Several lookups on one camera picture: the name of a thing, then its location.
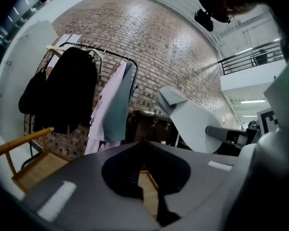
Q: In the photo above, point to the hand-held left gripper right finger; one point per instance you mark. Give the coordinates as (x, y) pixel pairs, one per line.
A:
(202, 177)

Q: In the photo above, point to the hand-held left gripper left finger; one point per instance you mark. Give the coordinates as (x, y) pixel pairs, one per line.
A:
(86, 189)

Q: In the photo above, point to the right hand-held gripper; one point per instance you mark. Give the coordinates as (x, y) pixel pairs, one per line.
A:
(268, 120)

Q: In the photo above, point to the grey slipper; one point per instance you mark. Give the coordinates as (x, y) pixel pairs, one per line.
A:
(195, 126)

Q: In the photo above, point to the black shoulder bag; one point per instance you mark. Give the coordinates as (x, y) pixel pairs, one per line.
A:
(32, 95)

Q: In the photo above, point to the wooden chair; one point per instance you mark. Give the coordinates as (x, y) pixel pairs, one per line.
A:
(26, 138)

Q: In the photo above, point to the pink shirt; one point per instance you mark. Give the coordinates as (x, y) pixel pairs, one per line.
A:
(103, 112)

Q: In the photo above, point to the black metal railing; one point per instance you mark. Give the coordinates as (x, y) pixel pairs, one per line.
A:
(253, 56)

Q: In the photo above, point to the grey-green garment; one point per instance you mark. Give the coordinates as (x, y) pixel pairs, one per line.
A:
(118, 109)

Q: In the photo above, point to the black jacket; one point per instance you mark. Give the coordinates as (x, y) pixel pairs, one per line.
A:
(67, 90)

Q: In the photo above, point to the black clothes rack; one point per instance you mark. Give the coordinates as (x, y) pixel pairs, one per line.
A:
(125, 56)

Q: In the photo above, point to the white board panel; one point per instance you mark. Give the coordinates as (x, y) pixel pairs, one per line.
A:
(19, 76)

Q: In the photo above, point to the white clothes hanger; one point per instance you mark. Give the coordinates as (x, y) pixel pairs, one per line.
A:
(97, 54)

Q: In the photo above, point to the wooden clothes hanger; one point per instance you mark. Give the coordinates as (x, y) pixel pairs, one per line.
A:
(54, 50)

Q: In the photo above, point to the white paper sheets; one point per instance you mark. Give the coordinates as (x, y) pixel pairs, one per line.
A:
(69, 39)

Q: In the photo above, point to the black head-mounted camera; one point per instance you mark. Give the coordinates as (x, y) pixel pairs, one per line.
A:
(204, 18)

